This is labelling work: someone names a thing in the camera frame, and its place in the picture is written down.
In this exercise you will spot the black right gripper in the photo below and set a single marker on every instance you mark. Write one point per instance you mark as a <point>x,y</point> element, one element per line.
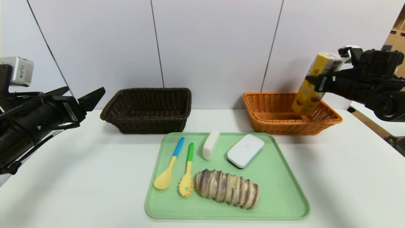
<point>323,83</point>

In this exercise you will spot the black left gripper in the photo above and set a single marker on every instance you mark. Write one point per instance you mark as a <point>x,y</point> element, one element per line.
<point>71,110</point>

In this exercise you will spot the yellow hexagonal snack box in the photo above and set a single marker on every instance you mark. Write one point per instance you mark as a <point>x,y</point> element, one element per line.
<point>303,98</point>

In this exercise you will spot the white whiteboard eraser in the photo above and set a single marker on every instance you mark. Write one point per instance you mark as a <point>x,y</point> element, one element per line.
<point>245,148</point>

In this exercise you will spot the striped brown bread loaf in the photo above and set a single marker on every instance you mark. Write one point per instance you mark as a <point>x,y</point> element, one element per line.
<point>226,188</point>

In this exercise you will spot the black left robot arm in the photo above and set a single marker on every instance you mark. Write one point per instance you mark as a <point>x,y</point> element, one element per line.
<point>19,126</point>

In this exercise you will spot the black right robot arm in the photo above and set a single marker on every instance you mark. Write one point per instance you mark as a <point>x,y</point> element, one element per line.
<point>379,82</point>

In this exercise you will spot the orange wicker basket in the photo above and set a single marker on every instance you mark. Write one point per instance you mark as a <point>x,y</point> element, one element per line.
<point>269,110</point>

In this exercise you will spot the dark brown wicker basket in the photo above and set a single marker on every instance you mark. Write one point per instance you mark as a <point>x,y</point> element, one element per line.
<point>148,125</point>

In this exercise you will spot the dark grey cabinet plate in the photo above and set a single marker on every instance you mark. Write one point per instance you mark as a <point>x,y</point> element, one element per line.
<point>386,47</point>

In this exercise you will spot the light wooden cabinet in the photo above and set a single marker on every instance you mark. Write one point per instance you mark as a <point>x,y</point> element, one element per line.
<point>399,31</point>

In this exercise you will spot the small white rectangular block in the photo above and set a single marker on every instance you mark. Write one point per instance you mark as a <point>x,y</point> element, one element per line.
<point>210,145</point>

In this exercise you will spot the light green plastic tray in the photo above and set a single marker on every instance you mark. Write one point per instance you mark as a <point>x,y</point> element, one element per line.
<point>221,209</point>

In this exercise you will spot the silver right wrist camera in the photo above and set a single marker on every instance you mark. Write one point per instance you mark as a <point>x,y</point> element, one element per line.
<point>352,47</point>

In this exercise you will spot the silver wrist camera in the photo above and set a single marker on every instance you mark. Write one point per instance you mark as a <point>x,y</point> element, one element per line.
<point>19,71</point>
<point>352,47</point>

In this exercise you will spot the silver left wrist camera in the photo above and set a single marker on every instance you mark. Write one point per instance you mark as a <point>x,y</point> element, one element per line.
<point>19,71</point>

